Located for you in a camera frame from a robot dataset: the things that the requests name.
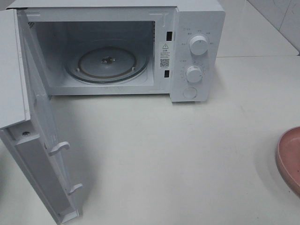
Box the white microwave oven body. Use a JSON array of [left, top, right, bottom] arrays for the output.
[[5, 0, 225, 102]]

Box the white microwave door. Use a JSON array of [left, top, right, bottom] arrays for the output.
[[0, 9, 82, 225]]

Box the white microwave knob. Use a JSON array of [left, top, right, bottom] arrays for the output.
[[188, 34, 209, 56], [186, 66, 203, 83]]

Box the round white door button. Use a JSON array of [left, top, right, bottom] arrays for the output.
[[183, 88, 197, 98]]

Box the white warning sticker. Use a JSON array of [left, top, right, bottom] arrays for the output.
[[159, 42, 171, 69]]

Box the glass microwave turntable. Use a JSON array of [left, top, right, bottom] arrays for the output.
[[65, 39, 153, 84]]

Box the pink round plate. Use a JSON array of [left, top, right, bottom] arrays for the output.
[[276, 127, 300, 196]]

